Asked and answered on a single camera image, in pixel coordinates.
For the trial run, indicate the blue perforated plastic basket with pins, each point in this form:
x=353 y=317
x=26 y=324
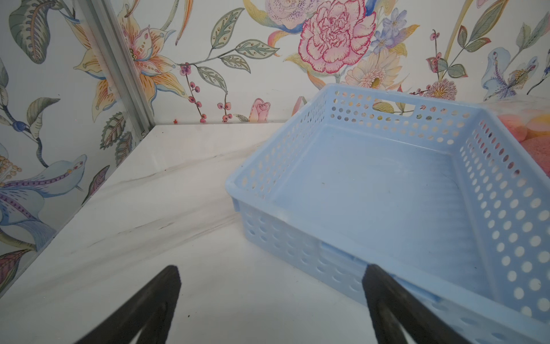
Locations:
x=438 y=194

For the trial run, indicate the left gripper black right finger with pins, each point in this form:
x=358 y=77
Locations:
x=394 y=311

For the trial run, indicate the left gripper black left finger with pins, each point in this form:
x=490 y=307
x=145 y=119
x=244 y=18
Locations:
x=146 y=317

